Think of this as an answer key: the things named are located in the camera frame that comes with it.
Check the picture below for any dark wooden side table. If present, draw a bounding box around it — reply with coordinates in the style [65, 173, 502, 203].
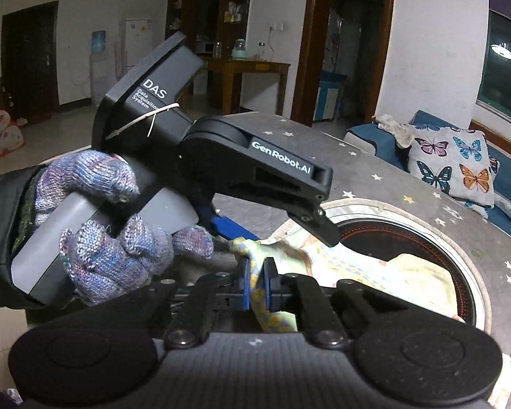
[205, 57, 291, 116]

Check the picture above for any dark window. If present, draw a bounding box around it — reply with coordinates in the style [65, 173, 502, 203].
[478, 0, 511, 120]

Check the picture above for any white refrigerator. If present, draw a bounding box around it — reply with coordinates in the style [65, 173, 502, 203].
[119, 18, 153, 75]

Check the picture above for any dark sleeved left forearm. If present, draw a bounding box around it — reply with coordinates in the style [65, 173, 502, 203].
[0, 165, 48, 310]

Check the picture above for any butterfly print pillow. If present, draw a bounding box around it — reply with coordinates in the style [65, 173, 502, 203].
[407, 124, 499, 210]

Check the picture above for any crumpled beige cloth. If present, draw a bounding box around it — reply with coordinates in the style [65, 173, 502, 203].
[372, 113, 414, 149]

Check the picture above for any water dispenser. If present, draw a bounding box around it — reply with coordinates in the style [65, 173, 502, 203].
[89, 31, 109, 107]

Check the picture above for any left knitted glove hand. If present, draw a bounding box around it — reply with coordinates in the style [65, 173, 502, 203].
[34, 150, 214, 305]

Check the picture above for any colourful patterned children's shirt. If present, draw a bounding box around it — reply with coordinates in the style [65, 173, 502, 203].
[229, 228, 462, 332]

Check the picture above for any blue corner sofa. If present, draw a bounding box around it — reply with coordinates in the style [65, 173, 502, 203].
[345, 110, 511, 237]

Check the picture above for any dark wall shelf unit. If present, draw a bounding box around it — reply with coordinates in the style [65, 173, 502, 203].
[165, 0, 250, 58]

